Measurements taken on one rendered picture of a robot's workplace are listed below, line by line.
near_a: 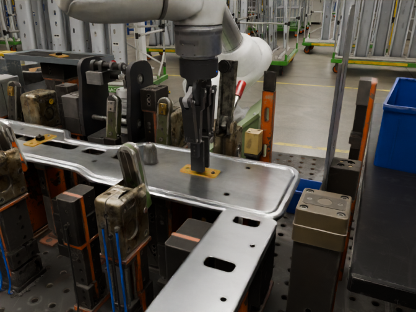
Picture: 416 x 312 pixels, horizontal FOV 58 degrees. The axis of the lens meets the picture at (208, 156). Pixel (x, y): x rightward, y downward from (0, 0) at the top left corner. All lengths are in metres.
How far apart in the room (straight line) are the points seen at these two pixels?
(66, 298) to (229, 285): 0.55
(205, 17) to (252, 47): 0.83
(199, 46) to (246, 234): 0.34
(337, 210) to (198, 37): 0.37
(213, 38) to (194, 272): 0.40
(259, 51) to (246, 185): 0.86
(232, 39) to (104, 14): 0.86
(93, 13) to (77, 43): 4.97
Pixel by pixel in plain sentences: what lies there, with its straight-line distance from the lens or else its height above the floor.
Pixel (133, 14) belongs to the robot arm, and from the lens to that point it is 0.66.
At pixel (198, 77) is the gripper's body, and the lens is 0.71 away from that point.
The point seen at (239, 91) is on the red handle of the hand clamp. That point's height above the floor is 1.13.
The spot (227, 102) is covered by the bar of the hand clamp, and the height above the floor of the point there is 1.12.
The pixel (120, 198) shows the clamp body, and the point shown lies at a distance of 0.64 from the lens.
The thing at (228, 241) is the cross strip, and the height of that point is 1.00.
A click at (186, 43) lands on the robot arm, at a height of 1.27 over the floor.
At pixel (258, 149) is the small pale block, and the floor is 1.03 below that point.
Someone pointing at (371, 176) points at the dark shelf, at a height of 1.03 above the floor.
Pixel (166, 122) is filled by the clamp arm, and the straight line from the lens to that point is 0.99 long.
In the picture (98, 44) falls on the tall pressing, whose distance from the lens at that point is 5.46.
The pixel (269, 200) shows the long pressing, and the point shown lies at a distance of 0.72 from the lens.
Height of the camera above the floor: 1.35
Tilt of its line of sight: 23 degrees down
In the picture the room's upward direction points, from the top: straight up
